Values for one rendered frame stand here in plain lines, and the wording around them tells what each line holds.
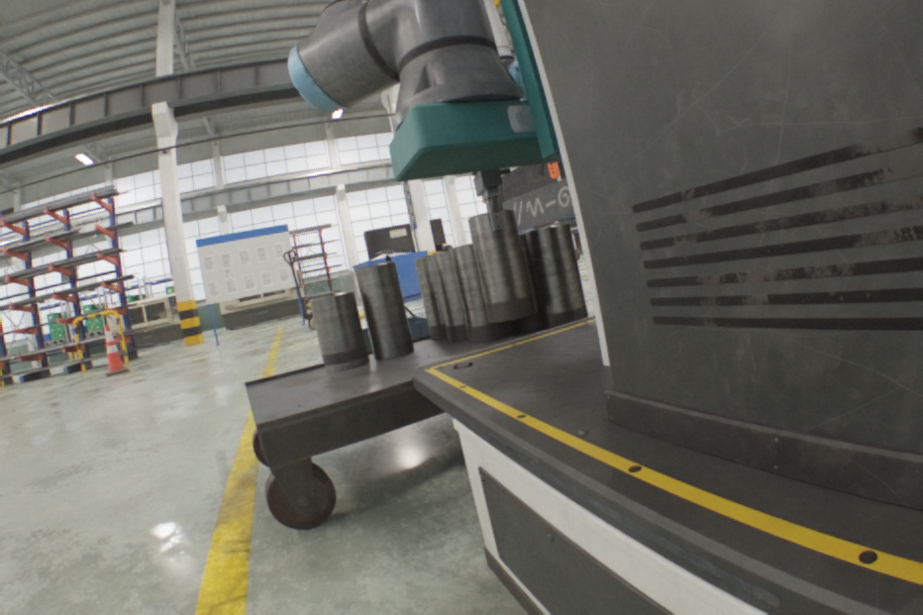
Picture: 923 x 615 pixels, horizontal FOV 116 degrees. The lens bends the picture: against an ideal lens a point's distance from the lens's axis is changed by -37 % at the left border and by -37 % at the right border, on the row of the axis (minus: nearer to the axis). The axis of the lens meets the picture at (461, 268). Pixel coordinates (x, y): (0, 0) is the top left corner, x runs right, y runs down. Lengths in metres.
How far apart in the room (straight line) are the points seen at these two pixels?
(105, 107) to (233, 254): 5.65
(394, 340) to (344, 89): 0.80
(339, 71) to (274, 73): 11.09
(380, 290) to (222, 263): 7.46
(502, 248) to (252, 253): 7.77
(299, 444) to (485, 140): 0.65
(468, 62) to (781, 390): 0.51
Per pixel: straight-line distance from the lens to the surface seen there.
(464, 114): 0.57
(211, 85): 11.83
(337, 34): 0.74
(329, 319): 1.30
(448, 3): 0.66
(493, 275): 1.14
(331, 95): 0.77
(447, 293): 1.37
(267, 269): 8.71
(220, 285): 8.64
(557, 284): 1.19
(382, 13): 0.70
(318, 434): 0.91
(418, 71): 0.62
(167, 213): 11.23
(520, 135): 0.60
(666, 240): 0.30
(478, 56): 0.62
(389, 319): 1.32
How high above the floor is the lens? 0.48
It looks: level
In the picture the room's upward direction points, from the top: 12 degrees counter-clockwise
